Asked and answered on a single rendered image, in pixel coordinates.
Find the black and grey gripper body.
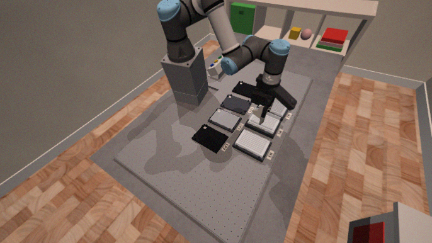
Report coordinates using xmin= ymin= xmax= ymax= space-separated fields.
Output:
xmin=251 ymin=74 xmax=281 ymax=107

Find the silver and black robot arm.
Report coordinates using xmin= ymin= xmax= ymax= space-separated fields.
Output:
xmin=157 ymin=0 xmax=297 ymax=110

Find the grey operator panel with coloured keys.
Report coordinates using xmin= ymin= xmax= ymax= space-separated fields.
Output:
xmin=207 ymin=55 xmax=225 ymax=79

